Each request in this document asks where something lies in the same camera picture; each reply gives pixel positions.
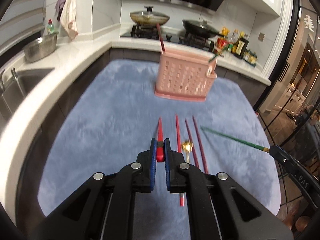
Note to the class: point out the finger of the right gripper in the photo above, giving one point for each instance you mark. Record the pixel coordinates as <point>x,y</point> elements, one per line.
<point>303,179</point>

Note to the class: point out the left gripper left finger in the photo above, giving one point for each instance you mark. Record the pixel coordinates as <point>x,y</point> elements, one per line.
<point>152,163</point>

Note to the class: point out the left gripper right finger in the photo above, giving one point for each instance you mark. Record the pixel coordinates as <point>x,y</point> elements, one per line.
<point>167,152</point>

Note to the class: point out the bright red chopstick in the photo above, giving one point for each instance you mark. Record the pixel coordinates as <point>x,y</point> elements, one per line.
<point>160,156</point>

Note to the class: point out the small gold spoon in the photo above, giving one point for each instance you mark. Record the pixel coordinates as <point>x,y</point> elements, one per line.
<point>187,147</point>

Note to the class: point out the dark maroon chopstick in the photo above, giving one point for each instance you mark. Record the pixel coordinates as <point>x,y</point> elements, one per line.
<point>205,167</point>
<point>192,144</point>

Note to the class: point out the blue plush table mat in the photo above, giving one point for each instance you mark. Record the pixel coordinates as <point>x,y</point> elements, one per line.
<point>117,116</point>

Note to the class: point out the pink perforated utensil basket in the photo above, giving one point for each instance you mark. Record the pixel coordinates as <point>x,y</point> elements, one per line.
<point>184,76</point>

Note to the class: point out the black gas stove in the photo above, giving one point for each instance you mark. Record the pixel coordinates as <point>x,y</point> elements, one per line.
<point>182,37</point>

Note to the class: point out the green tray of jars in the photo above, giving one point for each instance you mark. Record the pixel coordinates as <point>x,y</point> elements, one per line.
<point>250,57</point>

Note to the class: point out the brown chopstick in basket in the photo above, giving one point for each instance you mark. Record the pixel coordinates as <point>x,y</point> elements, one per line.
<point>160,37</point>

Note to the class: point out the dark soy sauce bottle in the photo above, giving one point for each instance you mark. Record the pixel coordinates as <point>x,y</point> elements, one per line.
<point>240,45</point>

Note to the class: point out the black wok with lid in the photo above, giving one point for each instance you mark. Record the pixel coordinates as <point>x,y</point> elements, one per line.
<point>200,29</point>

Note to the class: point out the clear plastic oil bottle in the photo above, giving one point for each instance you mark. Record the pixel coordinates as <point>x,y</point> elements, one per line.
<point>234,36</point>

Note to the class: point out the yellow seasoning packet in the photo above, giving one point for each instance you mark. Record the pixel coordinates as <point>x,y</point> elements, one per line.
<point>224,32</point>

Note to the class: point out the beige wok with lid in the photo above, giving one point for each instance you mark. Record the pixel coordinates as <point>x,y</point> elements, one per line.
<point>148,17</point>

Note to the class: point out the stainless steel sink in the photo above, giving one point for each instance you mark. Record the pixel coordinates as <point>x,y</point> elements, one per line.
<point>17,89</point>

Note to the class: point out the steel mixing bowl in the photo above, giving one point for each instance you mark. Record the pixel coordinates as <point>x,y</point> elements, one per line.
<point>40,47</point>

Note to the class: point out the white hanging towel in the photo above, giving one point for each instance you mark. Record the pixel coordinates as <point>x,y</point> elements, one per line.
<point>68,18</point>

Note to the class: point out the green dish soap bottle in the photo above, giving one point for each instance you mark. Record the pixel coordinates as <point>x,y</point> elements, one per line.
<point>50,27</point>

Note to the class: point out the chrome faucet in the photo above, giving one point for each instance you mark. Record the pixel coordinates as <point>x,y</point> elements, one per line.
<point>7,78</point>

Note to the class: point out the white window blinds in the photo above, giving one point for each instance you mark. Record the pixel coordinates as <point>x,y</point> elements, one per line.
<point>22,19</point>

